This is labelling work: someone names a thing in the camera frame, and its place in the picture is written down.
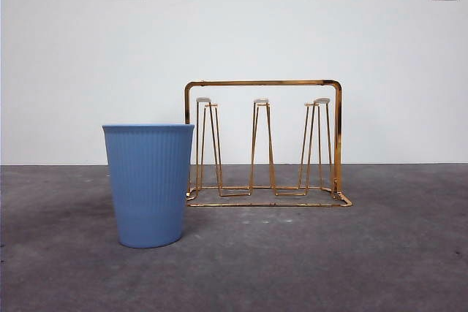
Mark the blue ribbed plastic cup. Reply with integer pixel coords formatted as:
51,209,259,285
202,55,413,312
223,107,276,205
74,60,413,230
102,123,196,249

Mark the gold wire cup rack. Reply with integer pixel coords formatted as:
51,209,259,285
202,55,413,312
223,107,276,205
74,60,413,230
184,78,354,208

